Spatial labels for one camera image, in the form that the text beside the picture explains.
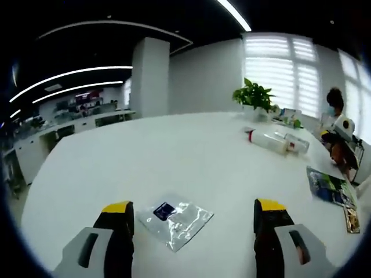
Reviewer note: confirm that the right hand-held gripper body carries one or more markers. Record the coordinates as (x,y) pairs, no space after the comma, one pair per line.
(345,127)

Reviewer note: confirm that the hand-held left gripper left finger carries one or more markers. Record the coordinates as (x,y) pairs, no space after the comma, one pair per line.
(81,252)

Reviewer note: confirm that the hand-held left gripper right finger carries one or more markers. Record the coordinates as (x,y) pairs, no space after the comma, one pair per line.
(287,246)

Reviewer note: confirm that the green skincare sachet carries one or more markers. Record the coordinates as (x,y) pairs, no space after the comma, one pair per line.
(330,185)

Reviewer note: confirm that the white bottle red band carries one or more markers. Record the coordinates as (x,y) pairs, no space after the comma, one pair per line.
(268,142)

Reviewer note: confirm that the brown skincare sachet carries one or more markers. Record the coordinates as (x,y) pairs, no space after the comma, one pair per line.
(352,218)

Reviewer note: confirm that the silver skincare sachet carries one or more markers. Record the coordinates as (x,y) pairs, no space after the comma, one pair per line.
(179,226)

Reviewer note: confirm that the person's left hand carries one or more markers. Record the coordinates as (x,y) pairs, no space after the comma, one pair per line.
(303,255)

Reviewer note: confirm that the narrow window with blinds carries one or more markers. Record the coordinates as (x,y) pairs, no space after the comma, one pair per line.
(355,92)

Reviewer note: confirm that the wide window with blinds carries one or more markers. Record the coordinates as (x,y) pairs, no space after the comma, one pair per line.
(278,75)

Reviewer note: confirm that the potted green plant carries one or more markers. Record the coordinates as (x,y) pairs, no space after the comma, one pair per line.
(255,94)

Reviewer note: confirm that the white office workbench row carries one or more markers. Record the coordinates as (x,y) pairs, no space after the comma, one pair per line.
(72,127)

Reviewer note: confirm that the long ceiling strip light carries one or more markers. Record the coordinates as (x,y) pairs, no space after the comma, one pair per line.
(236,14)

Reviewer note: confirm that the curved ceiling strip light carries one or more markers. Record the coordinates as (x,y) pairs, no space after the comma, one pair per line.
(75,88)
(66,76)

